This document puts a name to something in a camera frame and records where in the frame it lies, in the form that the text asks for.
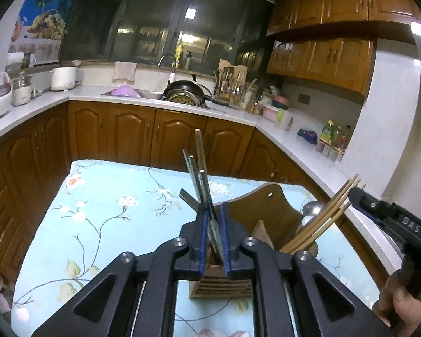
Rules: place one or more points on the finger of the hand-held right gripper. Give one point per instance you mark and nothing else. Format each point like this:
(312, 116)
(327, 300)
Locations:
(389, 214)

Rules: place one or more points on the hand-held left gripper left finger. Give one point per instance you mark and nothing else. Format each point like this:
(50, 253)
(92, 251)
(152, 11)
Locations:
(204, 238)

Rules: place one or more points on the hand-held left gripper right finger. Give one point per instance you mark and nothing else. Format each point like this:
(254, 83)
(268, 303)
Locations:
(226, 238)

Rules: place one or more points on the wooden utensil holder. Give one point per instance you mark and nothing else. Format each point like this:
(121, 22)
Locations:
(245, 210)

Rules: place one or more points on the person's right hand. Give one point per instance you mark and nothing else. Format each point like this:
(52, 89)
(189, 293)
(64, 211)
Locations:
(400, 309)

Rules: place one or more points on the metal spoon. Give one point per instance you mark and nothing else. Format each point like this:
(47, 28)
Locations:
(314, 208)

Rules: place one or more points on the small clear spice jar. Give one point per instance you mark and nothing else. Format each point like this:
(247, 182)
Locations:
(320, 148)
(328, 152)
(336, 155)

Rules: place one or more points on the red sauce bottle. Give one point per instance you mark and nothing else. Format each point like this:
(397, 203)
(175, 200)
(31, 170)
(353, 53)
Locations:
(344, 140)

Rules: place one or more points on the dark sauce bottle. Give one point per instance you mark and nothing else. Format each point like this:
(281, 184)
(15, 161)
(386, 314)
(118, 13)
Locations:
(337, 137)

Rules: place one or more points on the blue floral tablecloth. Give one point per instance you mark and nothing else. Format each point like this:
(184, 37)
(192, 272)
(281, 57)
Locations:
(108, 224)

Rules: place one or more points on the yellow label bottle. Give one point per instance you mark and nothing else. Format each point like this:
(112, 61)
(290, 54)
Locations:
(327, 133)

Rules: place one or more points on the blue purple bag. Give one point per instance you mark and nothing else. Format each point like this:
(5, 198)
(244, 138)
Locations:
(308, 136)

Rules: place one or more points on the clear plastic pitcher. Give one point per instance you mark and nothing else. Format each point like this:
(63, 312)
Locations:
(284, 120)

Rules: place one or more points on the pink lidded container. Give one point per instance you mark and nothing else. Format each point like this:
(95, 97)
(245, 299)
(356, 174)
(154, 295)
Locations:
(271, 113)

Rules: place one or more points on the wooden knife block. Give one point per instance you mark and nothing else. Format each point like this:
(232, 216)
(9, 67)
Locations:
(254, 103)

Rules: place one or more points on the metal steamer basket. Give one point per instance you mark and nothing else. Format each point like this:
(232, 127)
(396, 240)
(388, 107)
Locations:
(182, 98)

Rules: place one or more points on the metal utensil rack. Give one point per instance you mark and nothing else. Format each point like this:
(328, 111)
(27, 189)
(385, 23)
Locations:
(228, 89)

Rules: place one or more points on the black wok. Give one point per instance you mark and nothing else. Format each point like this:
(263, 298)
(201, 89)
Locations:
(184, 87)

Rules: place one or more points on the stainless steel sink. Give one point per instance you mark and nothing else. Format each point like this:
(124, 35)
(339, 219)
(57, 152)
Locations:
(151, 94)

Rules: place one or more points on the chrome kitchen faucet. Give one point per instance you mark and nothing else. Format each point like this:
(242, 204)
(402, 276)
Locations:
(172, 75)

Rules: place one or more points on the purple plastic basin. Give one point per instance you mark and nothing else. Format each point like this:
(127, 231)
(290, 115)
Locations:
(125, 91)

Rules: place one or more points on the wooden cutting board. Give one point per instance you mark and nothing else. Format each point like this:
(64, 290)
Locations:
(240, 72)

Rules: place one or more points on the dark spray bottle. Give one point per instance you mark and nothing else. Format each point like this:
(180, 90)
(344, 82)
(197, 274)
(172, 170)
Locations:
(188, 61)

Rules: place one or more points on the beige hanging towel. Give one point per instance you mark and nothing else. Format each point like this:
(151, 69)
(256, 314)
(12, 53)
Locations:
(124, 72)

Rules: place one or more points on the yellow oil bottle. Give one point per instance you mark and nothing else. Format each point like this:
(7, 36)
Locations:
(179, 54)

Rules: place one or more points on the white electric cooker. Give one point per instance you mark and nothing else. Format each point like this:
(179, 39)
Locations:
(64, 79)

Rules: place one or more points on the dark kitchen window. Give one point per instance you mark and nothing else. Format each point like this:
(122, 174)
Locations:
(151, 21)

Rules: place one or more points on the white paper roll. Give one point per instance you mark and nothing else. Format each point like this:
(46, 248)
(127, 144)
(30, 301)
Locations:
(14, 60)

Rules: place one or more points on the wall socket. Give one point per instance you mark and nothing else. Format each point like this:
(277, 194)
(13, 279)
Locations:
(304, 99)

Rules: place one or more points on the short wooden wall cabinets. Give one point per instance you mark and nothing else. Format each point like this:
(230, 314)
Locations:
(322, 61)

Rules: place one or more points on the tall wooden wall cabinets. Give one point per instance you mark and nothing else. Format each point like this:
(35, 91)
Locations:
(343, 0)

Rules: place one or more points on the tropical fruit wall poster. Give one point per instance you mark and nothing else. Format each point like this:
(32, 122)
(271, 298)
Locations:
(47, 10)

